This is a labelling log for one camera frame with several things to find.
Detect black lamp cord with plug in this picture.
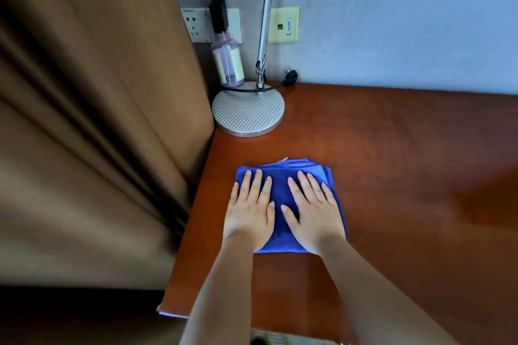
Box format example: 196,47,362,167
220,69,299,94

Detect silver desk lamp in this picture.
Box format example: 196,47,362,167
212,0,285,138

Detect blue cloth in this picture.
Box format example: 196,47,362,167
235,158,348,254

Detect white wall socket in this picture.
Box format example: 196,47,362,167
180,8,212,44
204,8,243,44

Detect person's right hand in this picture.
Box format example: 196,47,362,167
280,171,347,257

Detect clear bottle with pale label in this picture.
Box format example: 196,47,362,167
211,31,246,88

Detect black power adapter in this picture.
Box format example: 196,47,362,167
208,0,230,34

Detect grey patterned fabric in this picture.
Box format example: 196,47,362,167
250,329,342,345

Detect person's left forearm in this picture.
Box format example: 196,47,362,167
179,234,256,345

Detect person's left hand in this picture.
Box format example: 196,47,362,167
223,169,276,253

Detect yellow wall data port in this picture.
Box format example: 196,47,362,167
267,6,300,44

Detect brown curtain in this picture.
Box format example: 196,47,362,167
0,0,215,291

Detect person's right forearm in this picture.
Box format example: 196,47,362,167
318,234,460,345

